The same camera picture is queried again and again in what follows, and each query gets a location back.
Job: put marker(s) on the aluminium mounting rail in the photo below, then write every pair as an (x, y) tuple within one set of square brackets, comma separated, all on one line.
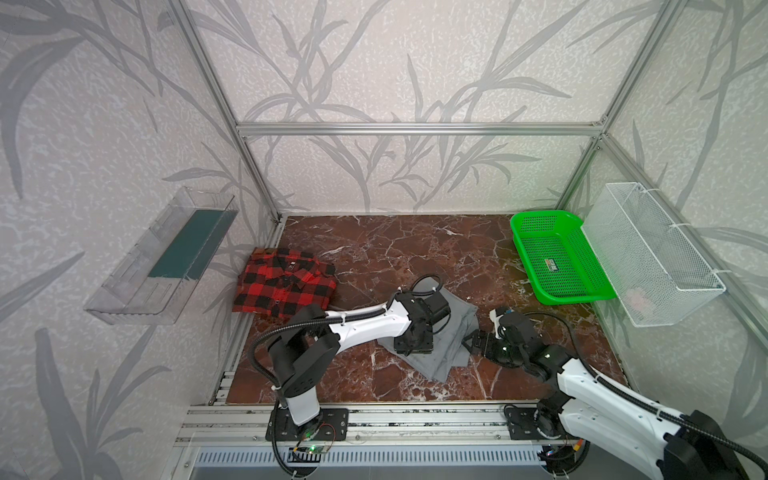
[(411, 424)]

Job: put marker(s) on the small label in green basket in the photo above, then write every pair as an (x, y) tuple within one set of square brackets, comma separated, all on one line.
[(552, 265)]

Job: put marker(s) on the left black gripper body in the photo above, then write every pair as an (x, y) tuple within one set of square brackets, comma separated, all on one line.
[(414, 343)]

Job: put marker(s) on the green plastic basket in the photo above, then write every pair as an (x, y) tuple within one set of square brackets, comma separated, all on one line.
[(558, 234)]

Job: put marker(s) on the pink object in wire basket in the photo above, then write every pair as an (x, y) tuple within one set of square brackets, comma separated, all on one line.
[(638, 300)]

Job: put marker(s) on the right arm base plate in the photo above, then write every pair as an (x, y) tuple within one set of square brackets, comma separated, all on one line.
[(522, 423)]

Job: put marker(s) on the clear acrylic wall shelf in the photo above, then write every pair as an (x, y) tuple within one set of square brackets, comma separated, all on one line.
[(155, 280)]

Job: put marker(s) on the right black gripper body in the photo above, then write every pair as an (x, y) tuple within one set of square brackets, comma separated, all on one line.
[(487, 344)]

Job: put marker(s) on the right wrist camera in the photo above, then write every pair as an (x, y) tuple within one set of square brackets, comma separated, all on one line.
[(496, 314)]

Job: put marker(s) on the aluminium frame horizontal bar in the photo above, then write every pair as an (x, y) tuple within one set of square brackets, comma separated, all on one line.
[(256, 129)]

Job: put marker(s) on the grey long sleeve shirt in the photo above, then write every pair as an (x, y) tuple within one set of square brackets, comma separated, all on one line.
[(448, 351)]

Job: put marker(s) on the white wire mesh basket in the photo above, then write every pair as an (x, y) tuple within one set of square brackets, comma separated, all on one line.
[(638, 244)]

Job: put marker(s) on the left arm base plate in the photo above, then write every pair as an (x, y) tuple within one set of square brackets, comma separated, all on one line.
[(330, 425)]

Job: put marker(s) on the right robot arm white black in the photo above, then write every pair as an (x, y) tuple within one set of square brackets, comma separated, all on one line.
[(698, 450)]

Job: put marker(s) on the red black plaid shirt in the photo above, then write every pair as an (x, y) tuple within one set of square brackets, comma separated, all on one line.
[(280, 282)]

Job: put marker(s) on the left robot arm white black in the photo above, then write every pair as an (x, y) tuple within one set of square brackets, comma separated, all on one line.
[(302, 351)]

